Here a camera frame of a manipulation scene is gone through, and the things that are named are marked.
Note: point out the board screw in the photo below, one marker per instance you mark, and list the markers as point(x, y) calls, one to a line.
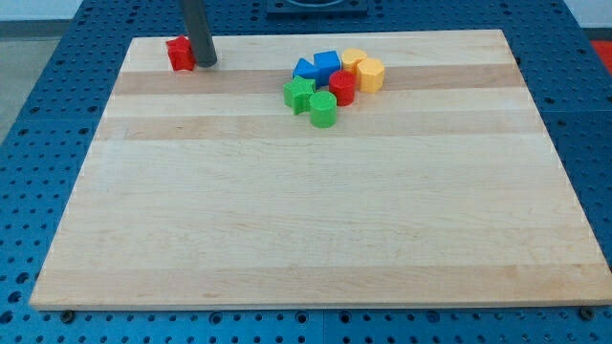
point(586, 314)
point(67, 316)

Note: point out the blue triangle block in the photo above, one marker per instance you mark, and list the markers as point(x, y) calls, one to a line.
point(307, 70)

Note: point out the red cylinder block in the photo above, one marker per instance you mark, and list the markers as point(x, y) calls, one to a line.
point(342, 85)

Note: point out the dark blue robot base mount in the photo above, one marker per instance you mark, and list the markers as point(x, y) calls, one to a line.
point(282, 8)

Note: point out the grey cylindrical robot arm stick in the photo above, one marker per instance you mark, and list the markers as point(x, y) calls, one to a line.
point(198, 32)

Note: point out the left front board screw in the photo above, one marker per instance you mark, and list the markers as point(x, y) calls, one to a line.
point(67, 316)

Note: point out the yellow hexagon block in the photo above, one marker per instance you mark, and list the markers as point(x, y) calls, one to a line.
point(370, 75)

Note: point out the blue cube block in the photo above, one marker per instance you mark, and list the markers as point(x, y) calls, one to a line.
point(327, 63)

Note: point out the green cylinder block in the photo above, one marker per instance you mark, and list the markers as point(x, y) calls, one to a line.
point(323, 109)

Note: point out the yellow cylinder block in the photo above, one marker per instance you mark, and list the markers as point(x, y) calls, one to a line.
point(350, 59)

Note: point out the light wooden board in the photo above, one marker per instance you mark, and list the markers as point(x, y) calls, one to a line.
point(203, 191)

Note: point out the green star block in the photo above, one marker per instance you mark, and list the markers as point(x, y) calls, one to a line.
point(297, 93)

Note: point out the right front board screw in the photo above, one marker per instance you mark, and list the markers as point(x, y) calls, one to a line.
point(586, 314)

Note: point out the red star block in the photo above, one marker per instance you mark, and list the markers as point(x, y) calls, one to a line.
point(180, 53)

